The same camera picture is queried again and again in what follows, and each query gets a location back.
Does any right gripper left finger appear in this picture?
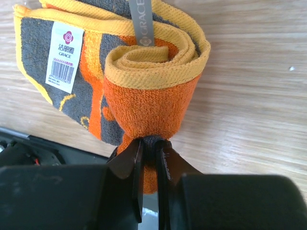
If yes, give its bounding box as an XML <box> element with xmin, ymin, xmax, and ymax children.
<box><xmin>106</xmin><ymin>139</ymin><xmax>144</xmax><ymax>223</ymax></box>

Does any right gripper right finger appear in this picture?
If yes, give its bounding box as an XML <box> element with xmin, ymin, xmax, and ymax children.
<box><xmin>155</xmin><ymin>140</ymin><xmax>202</xmax><ymax>230</ymax></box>

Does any grey orange towel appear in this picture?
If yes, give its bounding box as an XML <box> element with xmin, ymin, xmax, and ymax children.
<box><xmin>13</xmin><ymin>0</ymin><xmax>212</xmax><ymax>195</ymax></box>

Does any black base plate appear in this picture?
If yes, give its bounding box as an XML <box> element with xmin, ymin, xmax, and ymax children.
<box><xmin>0</xmin><ymin>127</ymin><xmax>108</xmax><ymax>167</ymax></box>

